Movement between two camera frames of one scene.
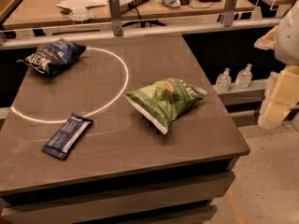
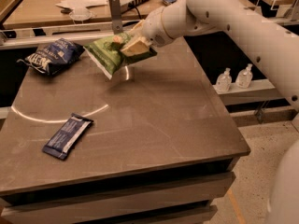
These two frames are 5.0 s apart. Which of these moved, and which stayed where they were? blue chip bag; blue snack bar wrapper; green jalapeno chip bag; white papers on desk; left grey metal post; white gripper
Moved: green jalapeno chip bag; white gripper
Stayed: blue snack bar wrapper; left grey metal post; blue chip bag; white papers on desk
